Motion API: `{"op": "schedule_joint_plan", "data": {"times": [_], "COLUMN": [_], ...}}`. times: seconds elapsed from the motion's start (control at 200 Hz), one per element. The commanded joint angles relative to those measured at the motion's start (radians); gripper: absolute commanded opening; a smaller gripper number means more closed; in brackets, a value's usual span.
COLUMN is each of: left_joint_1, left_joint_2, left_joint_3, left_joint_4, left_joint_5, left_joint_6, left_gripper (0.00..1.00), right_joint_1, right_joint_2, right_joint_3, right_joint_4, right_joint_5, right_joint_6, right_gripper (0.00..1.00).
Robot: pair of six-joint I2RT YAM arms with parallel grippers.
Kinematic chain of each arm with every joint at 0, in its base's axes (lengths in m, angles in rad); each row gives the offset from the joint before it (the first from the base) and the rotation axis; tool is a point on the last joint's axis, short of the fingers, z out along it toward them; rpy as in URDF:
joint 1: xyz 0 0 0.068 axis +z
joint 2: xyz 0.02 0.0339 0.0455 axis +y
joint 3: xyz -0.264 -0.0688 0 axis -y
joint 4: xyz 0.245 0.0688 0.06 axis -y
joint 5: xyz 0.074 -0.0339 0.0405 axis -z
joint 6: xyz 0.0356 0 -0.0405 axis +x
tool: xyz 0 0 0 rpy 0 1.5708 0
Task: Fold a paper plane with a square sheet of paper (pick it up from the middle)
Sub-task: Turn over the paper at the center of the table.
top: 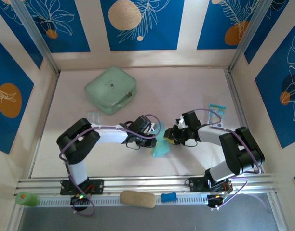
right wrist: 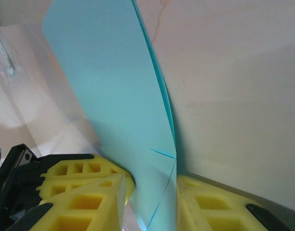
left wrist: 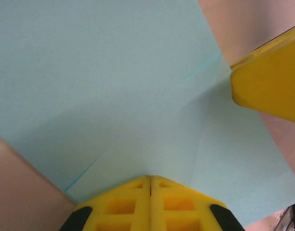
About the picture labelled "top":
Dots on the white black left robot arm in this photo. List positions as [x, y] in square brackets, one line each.
[75, 144]

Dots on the blue white snack packet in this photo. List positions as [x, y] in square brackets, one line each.
[216, 115]

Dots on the small clear plastic bag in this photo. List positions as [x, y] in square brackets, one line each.
[94, 116]

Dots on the mint green zip pouch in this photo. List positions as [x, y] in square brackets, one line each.
[109, 86]

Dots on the blue bone-shaped block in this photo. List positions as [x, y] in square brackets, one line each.
[168, 197]

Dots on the beige oblong case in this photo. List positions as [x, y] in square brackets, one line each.
[138, 199]

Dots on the black circuit board green light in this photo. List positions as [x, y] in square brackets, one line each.
[80, 199]

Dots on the green tape roll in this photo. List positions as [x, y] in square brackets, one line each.
[27, 198]

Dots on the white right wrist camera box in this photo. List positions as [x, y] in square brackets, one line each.
[181, 124]

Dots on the long aluminium base rail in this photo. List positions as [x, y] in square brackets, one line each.
[147, 183]

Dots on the aluminium side rail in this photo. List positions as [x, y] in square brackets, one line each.
[234, 91]

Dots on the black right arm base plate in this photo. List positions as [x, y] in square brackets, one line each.
[197, 184]

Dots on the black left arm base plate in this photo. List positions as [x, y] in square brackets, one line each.
[99, 186]

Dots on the aluminium frame post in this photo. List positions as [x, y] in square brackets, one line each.
[248, 31]
[34, 33]

